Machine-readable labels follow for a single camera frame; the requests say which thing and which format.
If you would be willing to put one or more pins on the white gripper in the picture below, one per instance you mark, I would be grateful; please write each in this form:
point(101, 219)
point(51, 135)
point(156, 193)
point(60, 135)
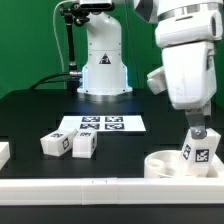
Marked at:
point(188, 74)

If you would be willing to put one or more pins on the white round stool seat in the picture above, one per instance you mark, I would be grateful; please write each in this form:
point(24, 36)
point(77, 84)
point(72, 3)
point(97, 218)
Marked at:
point(166, 164)

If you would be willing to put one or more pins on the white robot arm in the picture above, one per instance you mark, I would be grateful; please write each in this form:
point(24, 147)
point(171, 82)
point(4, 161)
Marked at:
point(104, 72)

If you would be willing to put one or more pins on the white marker sheet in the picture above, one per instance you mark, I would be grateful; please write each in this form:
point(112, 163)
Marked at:
point(127, 123)

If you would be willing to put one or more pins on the white front border rail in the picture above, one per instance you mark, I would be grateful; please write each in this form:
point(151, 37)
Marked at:
point(111, 191)

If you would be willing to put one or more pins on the black camera stand pole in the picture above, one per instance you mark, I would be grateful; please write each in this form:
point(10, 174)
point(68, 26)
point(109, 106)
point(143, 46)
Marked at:
point(73, 15)

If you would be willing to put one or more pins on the white left border rail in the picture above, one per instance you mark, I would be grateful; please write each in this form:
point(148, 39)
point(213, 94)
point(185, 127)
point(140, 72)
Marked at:
point(4, 153)

